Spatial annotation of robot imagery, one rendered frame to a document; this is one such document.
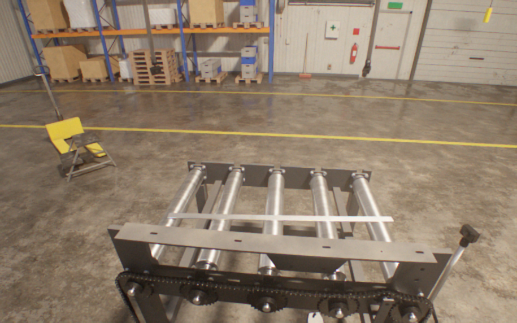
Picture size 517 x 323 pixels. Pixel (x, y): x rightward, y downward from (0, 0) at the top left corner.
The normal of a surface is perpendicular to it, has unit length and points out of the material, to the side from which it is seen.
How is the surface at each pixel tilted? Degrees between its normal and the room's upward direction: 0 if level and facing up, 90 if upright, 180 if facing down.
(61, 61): 90
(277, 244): 0
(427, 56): 90
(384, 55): 90
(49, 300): 0
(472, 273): 0
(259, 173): 90
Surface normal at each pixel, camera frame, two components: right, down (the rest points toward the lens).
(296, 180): -0.10, 0.49
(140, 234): 0.00, -0.87
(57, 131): 0.73, 0.33
